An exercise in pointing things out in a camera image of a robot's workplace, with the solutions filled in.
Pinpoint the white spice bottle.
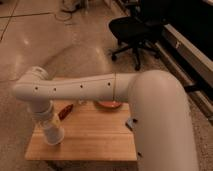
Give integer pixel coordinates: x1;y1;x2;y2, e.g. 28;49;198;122
78;100;86;105

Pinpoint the blue sponge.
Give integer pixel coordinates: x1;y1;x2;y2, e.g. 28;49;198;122
125;118;134;131

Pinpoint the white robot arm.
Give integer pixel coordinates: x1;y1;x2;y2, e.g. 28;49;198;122
13;66;199;171

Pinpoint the red-brown handled tool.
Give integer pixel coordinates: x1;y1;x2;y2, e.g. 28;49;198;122
58;104;73;120

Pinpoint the wooden table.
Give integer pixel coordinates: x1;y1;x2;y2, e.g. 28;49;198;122
25;101;137;171

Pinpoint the orange bowl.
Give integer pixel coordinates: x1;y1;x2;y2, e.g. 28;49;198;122
96;101;122;109

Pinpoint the black office chair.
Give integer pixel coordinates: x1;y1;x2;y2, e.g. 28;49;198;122
109;0;171;71

